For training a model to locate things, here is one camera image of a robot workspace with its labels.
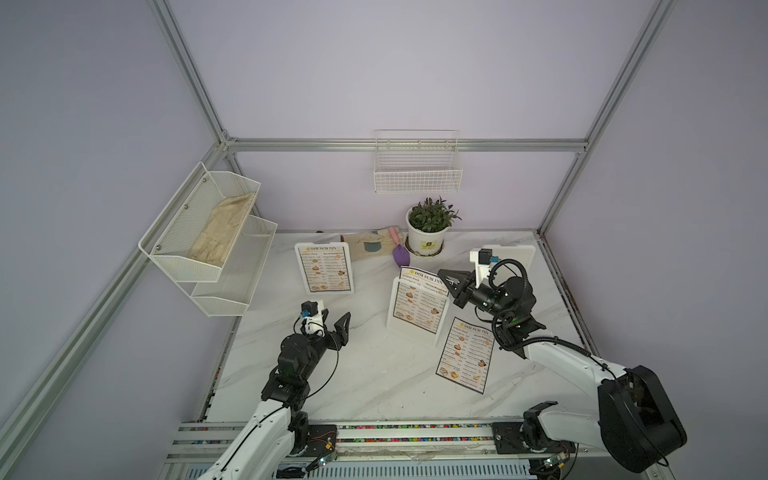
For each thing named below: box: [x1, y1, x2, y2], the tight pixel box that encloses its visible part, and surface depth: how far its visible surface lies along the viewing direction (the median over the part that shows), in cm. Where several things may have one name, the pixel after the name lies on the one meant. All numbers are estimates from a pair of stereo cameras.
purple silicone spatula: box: [388, 226, 410, 268], surface depth 113 cm
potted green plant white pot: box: [404, 195, 463, 257], surface depth 106 cm
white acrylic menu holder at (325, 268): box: [294, 242, 354, 295], surface depth 95 cm
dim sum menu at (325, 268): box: [298, 246, 351, 292], surface depth 95 cm
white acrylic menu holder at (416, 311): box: [386, 277, 450, 347], surface depth 86 cm
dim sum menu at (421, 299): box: [393, 266, 449, 335], surface depth 82 cm
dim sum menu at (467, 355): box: [435, 317, 496, 395], surface depth 89 cm
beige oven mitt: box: [344, 227, 404, 261], surface depth 118 cm
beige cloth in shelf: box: [188, 193, 255, 266], surface depth 81 cm
